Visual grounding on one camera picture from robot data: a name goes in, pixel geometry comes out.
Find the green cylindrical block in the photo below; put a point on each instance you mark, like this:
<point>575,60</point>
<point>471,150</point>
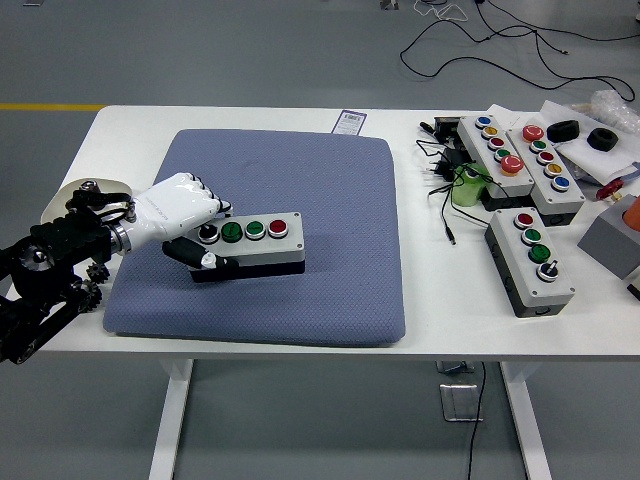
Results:
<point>467,192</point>

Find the purple label sticker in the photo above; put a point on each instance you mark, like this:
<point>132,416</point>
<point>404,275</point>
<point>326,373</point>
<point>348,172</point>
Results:
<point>350,122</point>

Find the black power adapter plug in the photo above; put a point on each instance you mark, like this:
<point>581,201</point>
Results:
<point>452,157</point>

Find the red knob tool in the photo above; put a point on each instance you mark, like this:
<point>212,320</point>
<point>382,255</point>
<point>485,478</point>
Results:
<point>609,190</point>

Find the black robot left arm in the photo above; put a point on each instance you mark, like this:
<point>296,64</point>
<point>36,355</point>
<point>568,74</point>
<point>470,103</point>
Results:
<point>45,250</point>

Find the small black metal gear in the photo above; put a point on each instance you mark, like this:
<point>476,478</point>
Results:
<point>98,273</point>

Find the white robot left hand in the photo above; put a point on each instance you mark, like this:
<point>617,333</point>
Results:
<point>170,210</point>

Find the grey five-button control box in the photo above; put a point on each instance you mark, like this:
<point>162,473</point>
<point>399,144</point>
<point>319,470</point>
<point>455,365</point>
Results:
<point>565,200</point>
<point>480,150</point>

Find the dark cylindrical capacitor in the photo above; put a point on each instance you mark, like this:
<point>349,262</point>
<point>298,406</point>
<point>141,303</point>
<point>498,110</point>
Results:
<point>90,185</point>

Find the white paper sheet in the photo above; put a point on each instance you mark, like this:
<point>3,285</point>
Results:
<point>595,160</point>

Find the white table leg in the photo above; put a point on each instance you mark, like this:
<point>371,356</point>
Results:
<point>525,415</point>
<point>170,415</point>

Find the large black metal gear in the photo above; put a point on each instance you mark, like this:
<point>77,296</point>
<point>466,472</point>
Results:
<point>92,300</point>

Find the clear bubble wrap bag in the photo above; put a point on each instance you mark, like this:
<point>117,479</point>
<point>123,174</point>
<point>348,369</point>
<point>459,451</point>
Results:
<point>612,107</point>

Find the grey four-button control box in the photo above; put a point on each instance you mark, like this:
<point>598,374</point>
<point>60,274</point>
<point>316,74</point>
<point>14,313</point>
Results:
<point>270,250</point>
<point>515,270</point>

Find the grey block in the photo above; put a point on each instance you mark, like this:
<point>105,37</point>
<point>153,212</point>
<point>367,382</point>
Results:
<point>607,240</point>

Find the orange cylinder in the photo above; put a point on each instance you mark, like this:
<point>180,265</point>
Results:
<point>634,212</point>

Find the cream shallow dish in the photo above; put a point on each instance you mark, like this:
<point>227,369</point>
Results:
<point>60,197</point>

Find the small black device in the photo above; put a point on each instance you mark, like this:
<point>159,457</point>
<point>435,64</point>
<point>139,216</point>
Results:
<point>445,127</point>

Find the blue-grey padded mat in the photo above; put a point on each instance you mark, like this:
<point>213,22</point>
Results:
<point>320,200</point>

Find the metal floor socket plate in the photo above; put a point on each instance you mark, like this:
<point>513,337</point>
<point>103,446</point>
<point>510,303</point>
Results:
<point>460,402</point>

